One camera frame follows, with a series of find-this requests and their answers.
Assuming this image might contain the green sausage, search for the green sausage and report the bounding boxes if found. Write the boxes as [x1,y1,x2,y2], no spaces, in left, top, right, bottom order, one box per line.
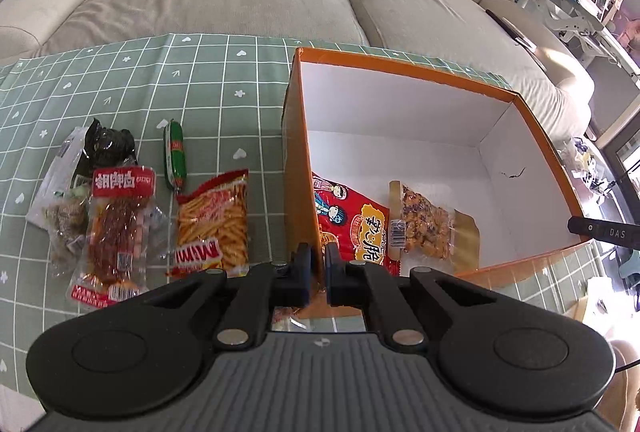
[162,119,189,193]

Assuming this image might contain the green checked tablecloth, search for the green checked tablecloth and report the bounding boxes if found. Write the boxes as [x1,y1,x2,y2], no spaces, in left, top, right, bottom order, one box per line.
[0,32,626,395]

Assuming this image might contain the clear packet of coated nuts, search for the clear packet of coated nuts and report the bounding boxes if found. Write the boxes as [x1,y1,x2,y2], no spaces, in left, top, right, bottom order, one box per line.
[389,181,481,275]

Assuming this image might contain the black snack packet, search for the black snack packet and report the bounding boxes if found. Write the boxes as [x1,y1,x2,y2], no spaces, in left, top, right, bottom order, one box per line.
[82,118,138,173]

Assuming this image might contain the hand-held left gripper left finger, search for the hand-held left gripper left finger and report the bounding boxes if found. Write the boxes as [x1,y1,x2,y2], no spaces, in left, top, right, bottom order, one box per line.
[135,242,311,351]

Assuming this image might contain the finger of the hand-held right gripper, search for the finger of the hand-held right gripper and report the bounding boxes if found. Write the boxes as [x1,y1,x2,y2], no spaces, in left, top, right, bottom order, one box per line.
[567,213,640,249]

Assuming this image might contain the plastic bag clutter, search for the plastic bag clutter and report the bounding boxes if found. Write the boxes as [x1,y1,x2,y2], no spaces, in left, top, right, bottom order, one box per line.
[557,136,614,199]

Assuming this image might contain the yellow red fries snack packet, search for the yellow red fries snack packet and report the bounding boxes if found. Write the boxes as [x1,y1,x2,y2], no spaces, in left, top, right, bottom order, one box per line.
[167,169,251,281]

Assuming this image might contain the clear packet of brown bits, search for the clear packet of brown bits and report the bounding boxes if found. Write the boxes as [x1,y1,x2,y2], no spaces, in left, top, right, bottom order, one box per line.
[42,192,94,274]

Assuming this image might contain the white barcode snack packet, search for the white barcode snack packet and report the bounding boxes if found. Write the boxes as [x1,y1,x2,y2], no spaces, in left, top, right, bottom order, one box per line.
[26,126,94,231]

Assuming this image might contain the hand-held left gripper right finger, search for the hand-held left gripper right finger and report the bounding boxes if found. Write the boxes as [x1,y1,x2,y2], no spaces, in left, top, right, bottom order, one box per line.
[324,242,501,349]

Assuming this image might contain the red cartoon snack packet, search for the red cartoon snack packet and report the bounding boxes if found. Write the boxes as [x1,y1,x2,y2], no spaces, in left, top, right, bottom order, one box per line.
[312,172,404,278]

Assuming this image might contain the beige sofa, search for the beige sofa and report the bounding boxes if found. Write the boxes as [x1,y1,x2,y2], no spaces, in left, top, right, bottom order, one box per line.
[0,0,596,144]

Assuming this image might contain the black remote control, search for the black remote control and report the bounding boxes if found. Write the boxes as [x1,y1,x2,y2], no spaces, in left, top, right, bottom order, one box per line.
[485,7,539,54]

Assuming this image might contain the red dried meat packet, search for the red dried meat packet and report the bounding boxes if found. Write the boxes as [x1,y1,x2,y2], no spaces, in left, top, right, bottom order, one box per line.
[70,165,159,311]

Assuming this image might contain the orange cardboard box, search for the orange cardboard box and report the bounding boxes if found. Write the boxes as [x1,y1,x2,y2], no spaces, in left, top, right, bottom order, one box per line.
[281,46,595,318]

